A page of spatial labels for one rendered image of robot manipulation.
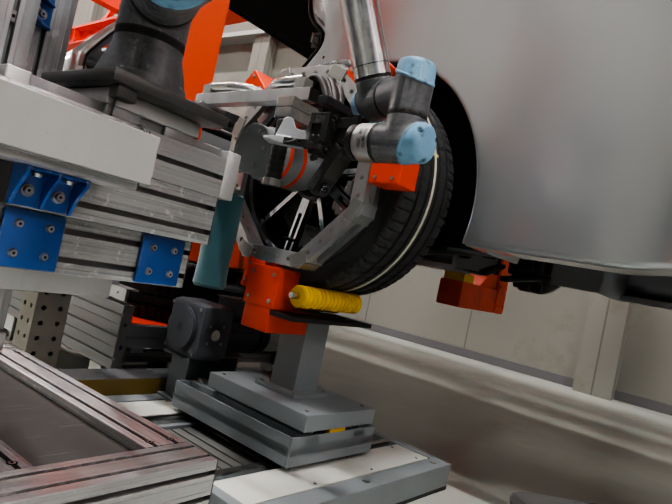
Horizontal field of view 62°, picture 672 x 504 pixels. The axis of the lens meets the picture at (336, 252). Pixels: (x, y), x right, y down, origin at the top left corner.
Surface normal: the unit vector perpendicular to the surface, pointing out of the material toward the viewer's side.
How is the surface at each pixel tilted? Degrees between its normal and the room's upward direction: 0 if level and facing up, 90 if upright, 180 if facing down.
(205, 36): 90
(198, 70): 90
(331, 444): 90
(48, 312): 90
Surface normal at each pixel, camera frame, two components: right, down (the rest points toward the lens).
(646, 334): -0.58, -0.15
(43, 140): 0.79, 0.15
